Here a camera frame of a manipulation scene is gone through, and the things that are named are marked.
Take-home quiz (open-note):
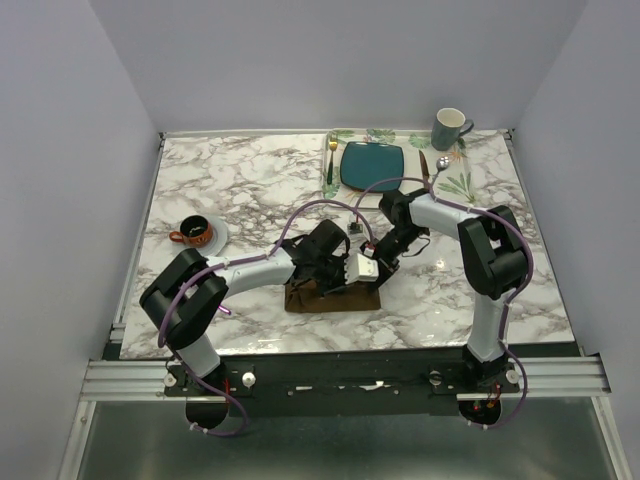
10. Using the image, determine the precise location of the brown cloth napkin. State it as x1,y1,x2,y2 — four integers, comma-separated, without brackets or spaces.
284,282,381,314

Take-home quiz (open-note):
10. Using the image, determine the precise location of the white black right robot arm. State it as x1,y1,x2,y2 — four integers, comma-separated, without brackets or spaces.
372,189,534,392

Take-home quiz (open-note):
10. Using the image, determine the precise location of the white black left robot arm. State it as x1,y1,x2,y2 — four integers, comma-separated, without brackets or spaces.
139,220,350,395

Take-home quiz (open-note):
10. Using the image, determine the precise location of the teal square plate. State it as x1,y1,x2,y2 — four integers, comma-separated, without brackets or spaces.
339,141,404,193

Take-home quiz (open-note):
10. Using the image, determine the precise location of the brown wooden knife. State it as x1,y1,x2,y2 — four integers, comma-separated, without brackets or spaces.
418,150,431,191

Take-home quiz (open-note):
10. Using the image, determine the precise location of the white leaf-pattern tray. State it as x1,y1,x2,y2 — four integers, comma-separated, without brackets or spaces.
322,129,475,210

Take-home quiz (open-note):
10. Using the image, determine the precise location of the silver spoon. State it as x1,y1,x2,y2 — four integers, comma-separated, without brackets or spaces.
431,156,450,189

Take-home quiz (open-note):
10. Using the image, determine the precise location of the orange coffee cup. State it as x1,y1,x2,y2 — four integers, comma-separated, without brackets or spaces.
169,215,214,248

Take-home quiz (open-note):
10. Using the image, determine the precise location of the grey-green ceramic mug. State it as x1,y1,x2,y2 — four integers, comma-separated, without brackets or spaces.
431,107,475,151

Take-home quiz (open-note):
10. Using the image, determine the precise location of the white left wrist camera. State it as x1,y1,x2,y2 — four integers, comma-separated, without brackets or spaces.
344,252,379,285

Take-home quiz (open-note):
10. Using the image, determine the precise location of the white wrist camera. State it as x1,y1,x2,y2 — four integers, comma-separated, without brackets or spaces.
347,221,364,236
344,252,379,285

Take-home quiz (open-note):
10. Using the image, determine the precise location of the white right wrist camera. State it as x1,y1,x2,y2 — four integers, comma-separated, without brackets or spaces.
347,221,364,236

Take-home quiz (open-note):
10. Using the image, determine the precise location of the gold fork green handle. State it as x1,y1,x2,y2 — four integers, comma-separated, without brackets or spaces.
326,133,338,185

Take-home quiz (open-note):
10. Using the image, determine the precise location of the black metal base frame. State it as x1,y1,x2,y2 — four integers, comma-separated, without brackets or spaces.
102,347,586,419

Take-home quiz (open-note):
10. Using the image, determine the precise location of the aluminium extrusion rail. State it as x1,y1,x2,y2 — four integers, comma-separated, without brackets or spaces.
80,356,611,402

